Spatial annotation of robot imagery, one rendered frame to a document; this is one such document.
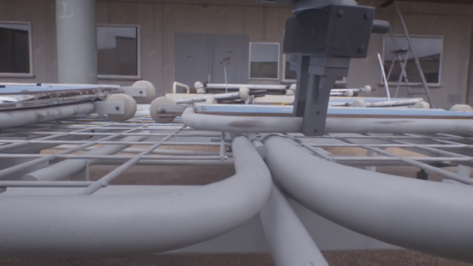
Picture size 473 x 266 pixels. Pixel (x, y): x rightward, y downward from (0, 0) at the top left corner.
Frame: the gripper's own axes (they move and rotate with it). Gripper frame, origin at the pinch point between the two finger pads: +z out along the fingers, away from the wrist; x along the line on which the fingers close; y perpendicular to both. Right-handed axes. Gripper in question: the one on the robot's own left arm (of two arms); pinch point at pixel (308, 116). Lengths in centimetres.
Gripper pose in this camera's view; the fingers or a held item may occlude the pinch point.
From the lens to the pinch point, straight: 34.5
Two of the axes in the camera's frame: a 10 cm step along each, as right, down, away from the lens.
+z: -0.6, 9.6, 2.6
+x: -1.6, -2.7, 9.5
